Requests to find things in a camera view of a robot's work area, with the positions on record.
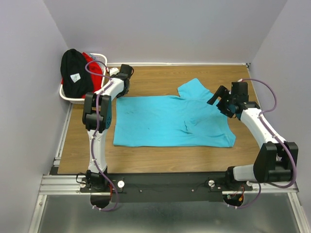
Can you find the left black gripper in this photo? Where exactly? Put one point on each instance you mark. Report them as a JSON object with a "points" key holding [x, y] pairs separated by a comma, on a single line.
{"points": [[125, 88]]}

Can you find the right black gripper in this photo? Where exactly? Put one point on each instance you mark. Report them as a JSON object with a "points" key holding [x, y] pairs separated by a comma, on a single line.
{"points": [[223, 100]]}

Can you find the cyan t shirt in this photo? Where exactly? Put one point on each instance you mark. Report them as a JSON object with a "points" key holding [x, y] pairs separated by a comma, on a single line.
{"points": [[185, 120]]}

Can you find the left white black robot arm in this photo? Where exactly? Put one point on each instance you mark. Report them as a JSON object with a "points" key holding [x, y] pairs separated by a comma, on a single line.
{"points": [[97, 118]]}

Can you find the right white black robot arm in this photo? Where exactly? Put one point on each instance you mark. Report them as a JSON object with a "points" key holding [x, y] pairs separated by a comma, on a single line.
{"points": [[276, 161]]}

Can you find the white plastic laundry basket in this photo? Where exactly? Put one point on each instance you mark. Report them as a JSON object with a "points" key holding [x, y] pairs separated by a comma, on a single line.
{"points": [[98, 81]]}

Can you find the red t shirt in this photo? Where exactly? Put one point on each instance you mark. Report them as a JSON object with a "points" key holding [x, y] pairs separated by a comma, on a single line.
{"points": [[81, 73]]}

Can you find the grey patterned garment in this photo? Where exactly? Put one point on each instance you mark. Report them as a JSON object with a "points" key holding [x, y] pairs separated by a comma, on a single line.
{"points": [[93, 57]]}

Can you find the black t shirt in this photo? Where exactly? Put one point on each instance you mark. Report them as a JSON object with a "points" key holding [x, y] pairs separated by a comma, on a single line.
{"points": [[76, 80]]}

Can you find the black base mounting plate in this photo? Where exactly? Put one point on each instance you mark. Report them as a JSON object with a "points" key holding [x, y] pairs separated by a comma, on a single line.
{"points": [[117, 188]]}

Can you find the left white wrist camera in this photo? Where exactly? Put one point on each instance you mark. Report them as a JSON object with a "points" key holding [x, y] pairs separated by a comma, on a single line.
{"points": [[113, 71]]}

